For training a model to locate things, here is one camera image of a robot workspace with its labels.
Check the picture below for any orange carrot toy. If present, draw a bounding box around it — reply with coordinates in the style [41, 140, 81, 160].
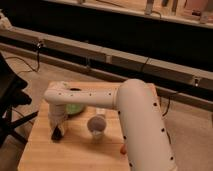
[120, 144, 127, 155]

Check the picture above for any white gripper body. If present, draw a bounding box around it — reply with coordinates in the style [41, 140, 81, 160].
[49, 115, 68, 134]

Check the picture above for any clear plastic cup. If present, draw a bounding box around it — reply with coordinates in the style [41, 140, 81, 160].
[87, 115, 107, 139]

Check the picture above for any black eraser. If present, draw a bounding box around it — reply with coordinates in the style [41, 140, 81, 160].
[51, 126, 63, 141]

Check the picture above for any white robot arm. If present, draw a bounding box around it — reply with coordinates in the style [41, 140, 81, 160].
[44, 79, 177, 171]

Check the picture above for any black cable on floor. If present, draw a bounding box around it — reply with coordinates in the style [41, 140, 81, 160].
[3, 39, 44, 75]

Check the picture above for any small white bottle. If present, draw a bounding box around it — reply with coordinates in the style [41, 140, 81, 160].
[96, 108, 106, 116]

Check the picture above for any black office chair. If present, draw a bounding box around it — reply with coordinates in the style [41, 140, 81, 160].
[0, 53, 38, 148]

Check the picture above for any green bowl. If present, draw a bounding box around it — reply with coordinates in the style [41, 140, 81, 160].
[66, 104, 85, 115]

